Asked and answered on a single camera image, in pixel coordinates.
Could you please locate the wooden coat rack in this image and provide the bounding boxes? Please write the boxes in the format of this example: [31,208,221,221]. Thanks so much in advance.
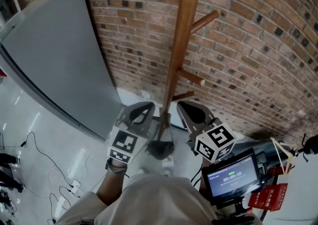
[157,0,222,141]

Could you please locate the black handheld monitor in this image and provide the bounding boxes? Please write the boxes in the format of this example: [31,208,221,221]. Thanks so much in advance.
[200,147,264,220]

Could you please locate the person's left forearm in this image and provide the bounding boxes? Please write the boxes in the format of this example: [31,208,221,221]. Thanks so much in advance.
[96,159,129,206]

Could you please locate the white power strip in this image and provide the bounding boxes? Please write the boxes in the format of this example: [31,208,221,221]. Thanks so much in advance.
[66,180,83,198]

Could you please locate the person's beige shirt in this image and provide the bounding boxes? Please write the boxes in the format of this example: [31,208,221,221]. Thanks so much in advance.
[56,174,221,225]

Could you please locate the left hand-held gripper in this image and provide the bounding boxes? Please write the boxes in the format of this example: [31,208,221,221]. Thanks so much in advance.
[107,102,156,164]

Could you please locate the black scooter handlebar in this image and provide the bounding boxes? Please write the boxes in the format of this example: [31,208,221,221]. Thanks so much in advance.
[295,133,318,163]

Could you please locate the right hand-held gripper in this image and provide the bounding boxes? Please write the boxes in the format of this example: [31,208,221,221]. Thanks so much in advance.
[176,101,236,163]

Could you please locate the dark wrist bracelet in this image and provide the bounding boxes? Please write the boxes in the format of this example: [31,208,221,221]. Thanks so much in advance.
[105,157,128,174]

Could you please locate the black floor cable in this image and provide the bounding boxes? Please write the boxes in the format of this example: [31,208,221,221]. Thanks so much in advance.
[20,132,110,223]

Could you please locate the white metal cabinet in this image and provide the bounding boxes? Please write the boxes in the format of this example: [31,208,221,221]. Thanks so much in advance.
[0,0,123,143]

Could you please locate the red fire equipment box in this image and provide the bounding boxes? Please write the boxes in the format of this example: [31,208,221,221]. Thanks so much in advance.
[247,182,289,213]

